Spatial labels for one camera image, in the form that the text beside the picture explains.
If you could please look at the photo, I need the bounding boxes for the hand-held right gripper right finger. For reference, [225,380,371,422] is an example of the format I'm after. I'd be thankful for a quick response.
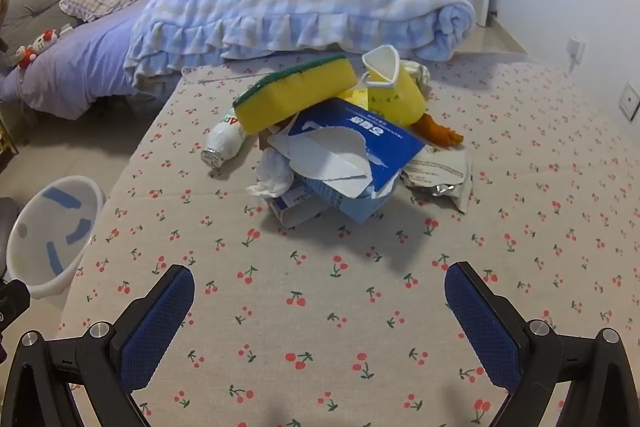
[444,261,640,427]

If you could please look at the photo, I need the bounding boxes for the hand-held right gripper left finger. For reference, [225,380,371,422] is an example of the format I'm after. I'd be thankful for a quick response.
[2,263,196,427]

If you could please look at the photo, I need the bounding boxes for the white plastic waste bin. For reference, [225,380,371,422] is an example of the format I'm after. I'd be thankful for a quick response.
[5,175,106,300]

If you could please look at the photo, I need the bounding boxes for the white tissue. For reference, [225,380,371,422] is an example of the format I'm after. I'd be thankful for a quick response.
[246,147,296,198]
[400,59,432,95]

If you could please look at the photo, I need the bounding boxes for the blue snack carton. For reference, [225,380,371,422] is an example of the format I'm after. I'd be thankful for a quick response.
[277,97,426,225]

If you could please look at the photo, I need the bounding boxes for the yellow paper carton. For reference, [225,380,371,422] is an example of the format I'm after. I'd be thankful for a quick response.
[361,45,427,128]

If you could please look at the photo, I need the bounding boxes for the floral cloth table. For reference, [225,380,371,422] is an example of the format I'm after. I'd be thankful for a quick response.
[55,57,640,427]

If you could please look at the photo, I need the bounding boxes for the white silver foil packet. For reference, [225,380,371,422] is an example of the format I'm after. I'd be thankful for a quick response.
[400,147,473,214]

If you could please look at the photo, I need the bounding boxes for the wooden toy shelf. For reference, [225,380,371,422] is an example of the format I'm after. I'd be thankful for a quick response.
[0,104,20,158]

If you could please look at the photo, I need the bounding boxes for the small white blue carton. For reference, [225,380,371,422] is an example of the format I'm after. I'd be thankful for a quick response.
[263,184,331,229]

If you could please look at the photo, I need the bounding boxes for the small white plastic bottle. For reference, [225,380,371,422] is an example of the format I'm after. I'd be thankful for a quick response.
[201,107,251,168]

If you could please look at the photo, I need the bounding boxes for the orange carrot piece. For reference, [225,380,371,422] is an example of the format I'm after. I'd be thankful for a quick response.
[417,114,465,148]

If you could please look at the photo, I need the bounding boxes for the red white plush toy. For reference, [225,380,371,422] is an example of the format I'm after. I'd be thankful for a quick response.
[14,44,37,68]

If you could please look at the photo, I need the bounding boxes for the yellow sponge green scouring pad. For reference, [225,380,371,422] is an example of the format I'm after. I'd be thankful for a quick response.
[232,54,358,138]

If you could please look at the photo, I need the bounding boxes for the bed with purple sheet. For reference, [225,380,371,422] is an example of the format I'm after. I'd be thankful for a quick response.
[0,9,173,120]

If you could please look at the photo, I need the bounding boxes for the white cat plush toy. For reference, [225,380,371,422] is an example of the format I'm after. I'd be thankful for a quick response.
[30,28,57,52]

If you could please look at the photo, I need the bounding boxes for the blue plaid ruffled blanket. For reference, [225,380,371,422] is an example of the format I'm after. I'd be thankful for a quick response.
[124,0,477,92]

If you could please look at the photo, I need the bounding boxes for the white wall switch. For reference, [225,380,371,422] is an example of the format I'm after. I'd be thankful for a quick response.
[618,82,640,122]

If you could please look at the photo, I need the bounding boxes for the white wall charger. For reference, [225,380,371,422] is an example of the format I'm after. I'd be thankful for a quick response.
[565,36,587,72]

